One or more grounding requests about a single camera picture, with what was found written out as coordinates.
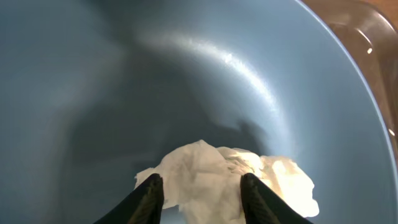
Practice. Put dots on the dark brown serving tray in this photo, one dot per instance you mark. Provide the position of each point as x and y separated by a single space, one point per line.
371 39

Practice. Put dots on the dark blue plate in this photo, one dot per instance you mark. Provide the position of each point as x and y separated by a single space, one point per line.
92 92

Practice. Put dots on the white tissue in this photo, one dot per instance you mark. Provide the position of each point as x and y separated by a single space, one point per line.
203 182

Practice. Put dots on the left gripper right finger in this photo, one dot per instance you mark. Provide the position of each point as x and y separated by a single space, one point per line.
262 206

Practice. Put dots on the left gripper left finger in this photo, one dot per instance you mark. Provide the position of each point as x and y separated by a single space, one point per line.
142 206

